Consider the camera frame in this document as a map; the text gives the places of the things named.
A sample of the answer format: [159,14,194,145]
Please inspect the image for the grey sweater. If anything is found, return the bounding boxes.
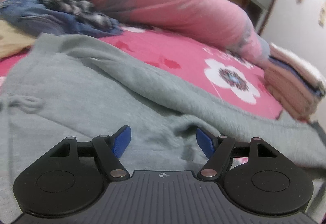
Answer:
[1,34,325,223]

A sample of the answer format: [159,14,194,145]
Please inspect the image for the stack of folded clothes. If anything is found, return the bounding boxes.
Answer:
[264,43,325,121]

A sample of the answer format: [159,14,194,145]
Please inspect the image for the pink floral bed blanket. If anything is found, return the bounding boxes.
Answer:
[1,26,282,123]

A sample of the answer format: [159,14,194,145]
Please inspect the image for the beige cloth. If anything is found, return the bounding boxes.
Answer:
[0,19,36,58]

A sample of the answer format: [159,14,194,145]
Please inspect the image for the black white patterned garment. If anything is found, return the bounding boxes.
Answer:
[39,0,113,29]

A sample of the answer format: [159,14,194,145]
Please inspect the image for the blue jeans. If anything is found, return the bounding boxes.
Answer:
[1,0,123,38]

